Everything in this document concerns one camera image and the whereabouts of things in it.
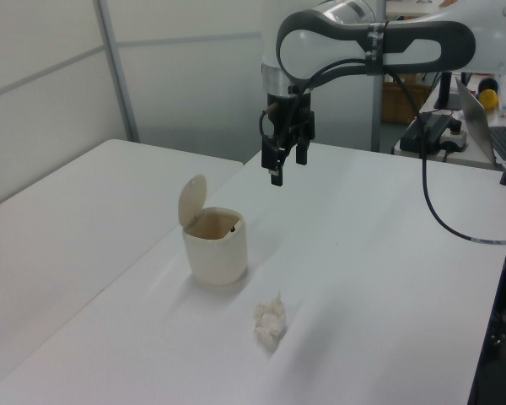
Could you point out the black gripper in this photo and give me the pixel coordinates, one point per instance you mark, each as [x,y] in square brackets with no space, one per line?
[289,122]

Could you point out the white paper trash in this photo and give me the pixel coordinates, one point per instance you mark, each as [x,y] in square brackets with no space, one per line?
[270,325]

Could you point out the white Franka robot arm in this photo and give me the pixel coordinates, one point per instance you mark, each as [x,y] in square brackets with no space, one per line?
[320,46]

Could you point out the small white lidded bin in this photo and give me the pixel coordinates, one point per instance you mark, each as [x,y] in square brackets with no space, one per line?
[215,261]

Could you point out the brown cardboard box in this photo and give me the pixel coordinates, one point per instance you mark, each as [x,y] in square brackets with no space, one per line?
[394,105]

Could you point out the black power brick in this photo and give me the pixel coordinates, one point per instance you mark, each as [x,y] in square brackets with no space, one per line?
[430,126]

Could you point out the grey emergency stop box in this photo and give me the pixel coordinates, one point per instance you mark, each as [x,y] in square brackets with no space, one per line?
[455,137]

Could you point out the black monitor stand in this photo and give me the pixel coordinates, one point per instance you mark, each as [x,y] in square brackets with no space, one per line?
[443,90]

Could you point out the white desk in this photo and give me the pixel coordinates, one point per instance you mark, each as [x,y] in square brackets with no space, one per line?
[468,159]

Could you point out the silver laptop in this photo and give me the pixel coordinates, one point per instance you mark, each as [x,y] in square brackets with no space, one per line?
[474,114]

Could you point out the yellow ball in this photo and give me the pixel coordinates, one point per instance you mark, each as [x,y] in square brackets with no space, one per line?
[488,100]

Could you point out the grey partition frame post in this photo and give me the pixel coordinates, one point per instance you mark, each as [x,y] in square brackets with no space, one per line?
[118,76]
[377,126]

